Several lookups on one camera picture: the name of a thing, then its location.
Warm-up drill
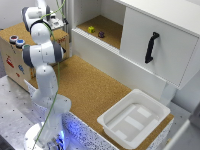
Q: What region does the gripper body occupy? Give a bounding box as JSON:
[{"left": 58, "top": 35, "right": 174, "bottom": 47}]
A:
[{"left": 49, "top": 16, "right": 69, "bottom": 31}]

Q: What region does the yellow block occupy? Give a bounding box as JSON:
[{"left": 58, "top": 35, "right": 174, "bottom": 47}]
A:
[{"left": 87, "top": 25, "right": 97, "bottom": 35}]

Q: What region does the purple block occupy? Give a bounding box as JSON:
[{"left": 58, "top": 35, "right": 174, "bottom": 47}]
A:
[{"left": 97, "top": 31, "right": 106, "bottom": 39}]

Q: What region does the blue button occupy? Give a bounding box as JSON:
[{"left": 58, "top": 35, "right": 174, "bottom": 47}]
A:
[{"left": 15, "top": 38, "right": 26, "bottom": 49}]

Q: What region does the red button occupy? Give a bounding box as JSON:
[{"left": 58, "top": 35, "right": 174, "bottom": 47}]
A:
[{"left": 9, "top": 34, "right": 19, "bottom": 44}]

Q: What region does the white cabinet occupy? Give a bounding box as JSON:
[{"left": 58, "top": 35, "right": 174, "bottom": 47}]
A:
[{"left": 70, "top": 0, "right": 200, "bottom": 107}]

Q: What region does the wooden drawer box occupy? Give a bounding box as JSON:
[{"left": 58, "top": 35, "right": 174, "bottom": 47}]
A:
[{"left": 0, "top": 21, "right": 71, "bottom": 92}]

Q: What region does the white sliding door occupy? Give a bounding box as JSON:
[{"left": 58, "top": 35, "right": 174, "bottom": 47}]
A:
[{"left": 119, "top": 6, "right": 200, "bottom": 91}]

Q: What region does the white plastic box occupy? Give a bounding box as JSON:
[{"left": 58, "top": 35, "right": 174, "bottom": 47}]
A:
[{"left": 96, "top": 88, "right": 172, "bottom": 150}]

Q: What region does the green cable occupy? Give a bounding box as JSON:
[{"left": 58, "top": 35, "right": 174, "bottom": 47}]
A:
[{"left": 32, "top": 0, "right": 68, "bottom": 150}]

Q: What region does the black door handle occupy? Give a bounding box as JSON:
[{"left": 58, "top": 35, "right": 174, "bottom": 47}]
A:
[{"left": 144, "top": 31, "right": 161, "bottom": 65}]

